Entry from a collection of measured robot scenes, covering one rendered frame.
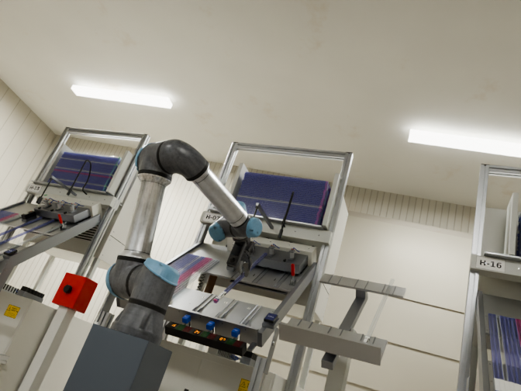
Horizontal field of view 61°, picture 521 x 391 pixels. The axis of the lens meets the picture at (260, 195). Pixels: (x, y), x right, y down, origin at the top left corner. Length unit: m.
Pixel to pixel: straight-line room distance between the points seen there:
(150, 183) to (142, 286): 0.36
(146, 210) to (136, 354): 0.47
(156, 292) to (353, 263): 3.63
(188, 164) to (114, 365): 0.63
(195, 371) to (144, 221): 0.90
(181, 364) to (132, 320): 0.90
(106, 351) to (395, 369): 3.57
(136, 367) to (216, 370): 0.89
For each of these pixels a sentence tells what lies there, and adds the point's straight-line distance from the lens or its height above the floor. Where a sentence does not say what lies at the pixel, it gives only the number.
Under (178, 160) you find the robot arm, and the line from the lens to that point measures 1.45.
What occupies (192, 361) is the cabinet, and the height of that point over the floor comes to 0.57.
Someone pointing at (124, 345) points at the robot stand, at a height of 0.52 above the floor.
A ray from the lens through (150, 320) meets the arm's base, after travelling 1.34.
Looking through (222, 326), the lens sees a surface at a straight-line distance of 1.81.
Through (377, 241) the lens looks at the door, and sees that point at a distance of 4.90.
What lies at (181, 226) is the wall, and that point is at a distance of 5.38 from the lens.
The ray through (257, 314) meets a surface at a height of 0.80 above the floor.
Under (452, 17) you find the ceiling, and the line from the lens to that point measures 3.28.
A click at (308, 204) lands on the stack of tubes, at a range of 2.41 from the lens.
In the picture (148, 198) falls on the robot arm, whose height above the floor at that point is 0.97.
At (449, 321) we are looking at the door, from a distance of 4.74.
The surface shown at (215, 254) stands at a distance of 2.43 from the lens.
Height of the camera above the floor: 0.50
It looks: 24 degrees up
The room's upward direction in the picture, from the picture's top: 19 degrees clockwise
